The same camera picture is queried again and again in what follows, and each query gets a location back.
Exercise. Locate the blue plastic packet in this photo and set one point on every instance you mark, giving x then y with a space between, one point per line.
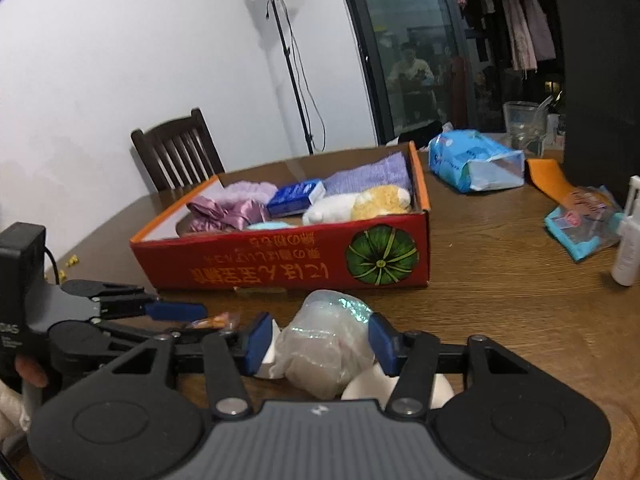
470 160

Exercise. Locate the purple knitted cloth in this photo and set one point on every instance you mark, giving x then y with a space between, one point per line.
370 172

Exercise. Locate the hanging pink clothes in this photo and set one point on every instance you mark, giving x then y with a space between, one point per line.
527 15

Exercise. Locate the small yellow pieces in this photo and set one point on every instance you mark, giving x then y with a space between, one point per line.
70 265

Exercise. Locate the dark wooden slatted chair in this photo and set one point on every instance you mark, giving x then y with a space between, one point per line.
177 152

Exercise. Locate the studio light stand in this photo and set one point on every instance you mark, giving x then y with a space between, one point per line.
287 60

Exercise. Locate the red cardboard box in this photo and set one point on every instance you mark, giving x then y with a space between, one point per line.
280 260

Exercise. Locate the white bottle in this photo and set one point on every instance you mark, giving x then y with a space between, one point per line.
627 245

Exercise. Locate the light blue soft pad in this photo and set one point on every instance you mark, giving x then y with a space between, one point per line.
272 226

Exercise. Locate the pink fuzzy cloth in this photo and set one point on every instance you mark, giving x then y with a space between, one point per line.
247 192

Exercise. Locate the black sliding door frame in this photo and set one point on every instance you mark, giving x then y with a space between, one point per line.
365 60

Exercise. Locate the white plush toy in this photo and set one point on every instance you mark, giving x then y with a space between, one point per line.
327 210

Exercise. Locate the blue tissue pack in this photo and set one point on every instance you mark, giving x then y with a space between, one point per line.
295 199

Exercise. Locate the black cloth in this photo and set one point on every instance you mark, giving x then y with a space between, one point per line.
420 130

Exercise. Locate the clear blue-edged wrapper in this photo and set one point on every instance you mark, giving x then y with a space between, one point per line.
582 220

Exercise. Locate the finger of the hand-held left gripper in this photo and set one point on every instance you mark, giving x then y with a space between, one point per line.
175 311
150 340

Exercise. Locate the orange cloth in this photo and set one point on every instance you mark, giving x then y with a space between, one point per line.
547 177

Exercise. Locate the clear plastic bag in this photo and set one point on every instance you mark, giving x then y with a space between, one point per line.
325 345

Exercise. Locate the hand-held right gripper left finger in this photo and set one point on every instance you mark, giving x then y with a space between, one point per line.
257 345

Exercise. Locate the mauve satin cloth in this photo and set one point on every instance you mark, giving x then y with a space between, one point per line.
225 215

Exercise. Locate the clear measuring cup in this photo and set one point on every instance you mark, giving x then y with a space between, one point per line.
522 127

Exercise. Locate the person's left hand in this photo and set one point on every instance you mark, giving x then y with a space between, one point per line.
31 370

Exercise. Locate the yellow plush toy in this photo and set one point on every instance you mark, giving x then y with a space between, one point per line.
380 201

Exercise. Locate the white round pad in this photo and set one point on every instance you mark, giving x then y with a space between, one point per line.
370 390

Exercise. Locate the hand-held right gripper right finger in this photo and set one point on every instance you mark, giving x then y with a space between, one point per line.
384 347

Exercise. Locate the small orange snack packet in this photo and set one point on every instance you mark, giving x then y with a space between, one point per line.
217 321

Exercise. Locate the black monitor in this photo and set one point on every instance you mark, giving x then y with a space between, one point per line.
600 85

